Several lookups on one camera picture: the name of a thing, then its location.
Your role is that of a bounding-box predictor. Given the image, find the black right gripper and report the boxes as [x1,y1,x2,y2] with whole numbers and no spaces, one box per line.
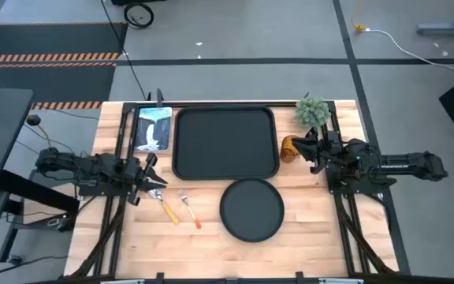
[292,126,344,174]

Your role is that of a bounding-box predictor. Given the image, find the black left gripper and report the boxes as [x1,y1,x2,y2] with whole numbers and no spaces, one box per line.
[122,152,169,206]

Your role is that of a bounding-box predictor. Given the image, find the amber ribbed glass cup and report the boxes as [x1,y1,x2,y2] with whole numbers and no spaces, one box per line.
[280,135,302,163]

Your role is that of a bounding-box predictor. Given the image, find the spoon with yellow handle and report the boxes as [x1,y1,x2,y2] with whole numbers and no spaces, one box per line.
[148,188,181,226]

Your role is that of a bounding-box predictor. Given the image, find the fork with orange handle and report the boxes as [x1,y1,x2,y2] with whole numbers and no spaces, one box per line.
[177,189,203,230]

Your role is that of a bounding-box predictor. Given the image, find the black rectangular tray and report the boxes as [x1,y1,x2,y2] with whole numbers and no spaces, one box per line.
[171,105,281,181]

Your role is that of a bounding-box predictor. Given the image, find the black round plate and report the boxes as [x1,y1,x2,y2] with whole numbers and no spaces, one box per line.
[219,177,285,243]

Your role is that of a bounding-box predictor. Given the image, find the green potted plant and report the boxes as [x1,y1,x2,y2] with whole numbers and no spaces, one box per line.
[294,92,332,128]

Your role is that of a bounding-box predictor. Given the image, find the waterfall picture card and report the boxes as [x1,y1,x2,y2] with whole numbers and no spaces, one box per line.
[133,106,173,153]

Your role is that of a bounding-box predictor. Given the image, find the black hazard-striped floor mat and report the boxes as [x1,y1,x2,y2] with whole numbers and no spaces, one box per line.
[0,62,117,110]
[0,22,128,63]

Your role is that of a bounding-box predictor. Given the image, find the grey table leg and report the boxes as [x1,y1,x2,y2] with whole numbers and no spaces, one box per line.
[415,0,454,37]

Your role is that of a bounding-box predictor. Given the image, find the long black floor cable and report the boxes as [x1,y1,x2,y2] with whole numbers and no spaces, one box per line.
[99,0,148,100]

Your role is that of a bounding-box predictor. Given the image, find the yellow cable with plug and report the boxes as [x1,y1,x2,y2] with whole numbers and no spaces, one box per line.
[351,0,367,32]

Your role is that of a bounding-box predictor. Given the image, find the white floor cable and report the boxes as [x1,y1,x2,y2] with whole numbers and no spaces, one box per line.
[366,28,454,82]

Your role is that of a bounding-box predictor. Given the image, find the coiled black cable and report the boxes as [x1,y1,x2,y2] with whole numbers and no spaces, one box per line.
[123,2,155,30]

